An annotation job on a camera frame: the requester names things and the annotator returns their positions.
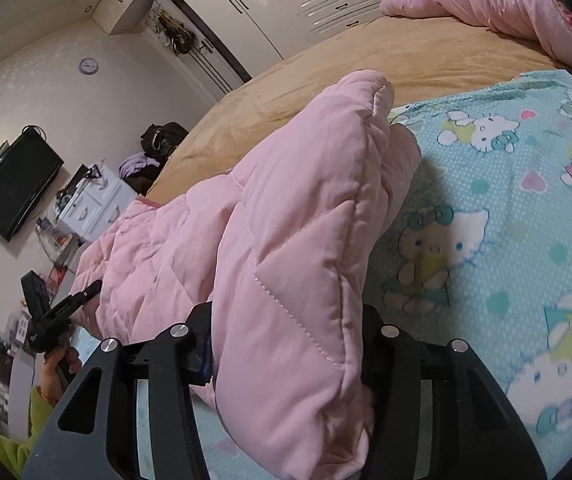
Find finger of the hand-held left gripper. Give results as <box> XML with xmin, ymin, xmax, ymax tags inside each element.
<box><xmin>48</xmin><ymin>280</ymin><xmax>103</xmax><ymax>321</ymax></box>

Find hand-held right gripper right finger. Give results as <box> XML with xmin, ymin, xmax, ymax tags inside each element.
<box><xmin>361</xmin><ymin>305</ymin><xmax>547</xmax><ymax>480</ymax></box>

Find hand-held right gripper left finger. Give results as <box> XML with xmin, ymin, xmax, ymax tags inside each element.
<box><xmin>21</xmin><ymin>300</ymin><xmax>217</xmax><ymax>480</ymax></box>

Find pink quilted jacket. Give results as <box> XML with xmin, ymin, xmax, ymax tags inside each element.
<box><xmin>73</xmin><ymin>70</ymin><xmax>423</xmax><ymax>480</ymax></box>

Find dark clothes pile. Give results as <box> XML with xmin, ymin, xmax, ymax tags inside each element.
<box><xmin>126</xmin><ymin>167</ymin><xmax>164</xmax><ymax>196</ymax></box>

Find person's left hand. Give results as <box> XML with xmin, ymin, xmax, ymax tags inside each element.
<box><xmin>41</xmin><ymin>345</ymin><xmax>82</xmax><ymax>406</ymax></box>

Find cluttered side table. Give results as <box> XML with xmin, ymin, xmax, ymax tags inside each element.
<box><xmin>36</xmin><ymin>210</ymin><xmax>82</xmax><ymax>286</ymax></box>

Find white drawer cabinet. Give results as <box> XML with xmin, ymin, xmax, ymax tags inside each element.
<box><xmin>58</xmin><ymin>164</ymin><xmax>137</xmax><ymax>248</ymax></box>

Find black television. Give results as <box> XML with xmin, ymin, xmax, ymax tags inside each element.
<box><xmin>0</xmin><ymin>127</ymin><xmax>65</xmax><ymax>243</ymax></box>

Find purple cloth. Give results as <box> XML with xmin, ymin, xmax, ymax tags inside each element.
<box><xmin>118</xmin><ymin>152</ymin><xmax>167</xmax><ymax>178</ymax></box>

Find blue cartoon printed blanket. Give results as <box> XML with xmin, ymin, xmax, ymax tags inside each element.
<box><xmin>131</xmin><ymin>67</ymin><xmax>572</xmax><ymax>480</ymax></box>

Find dark bag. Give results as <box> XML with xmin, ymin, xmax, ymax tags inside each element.
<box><xmin>140</xmin><ymin>122</ymin><xmax>190</xmax><ymax>161</ymax></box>

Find hanging bags on rack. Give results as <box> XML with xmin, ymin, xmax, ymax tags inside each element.
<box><xmin>153</xmin><ymin>7</ymin><xmax>214</xmax><ymax>56</ymax></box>

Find tan bed cover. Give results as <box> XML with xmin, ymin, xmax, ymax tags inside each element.
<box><xmin>143</xmin><ymin>15</ymin><xmax>572</xmax><ymax>206</ymax></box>

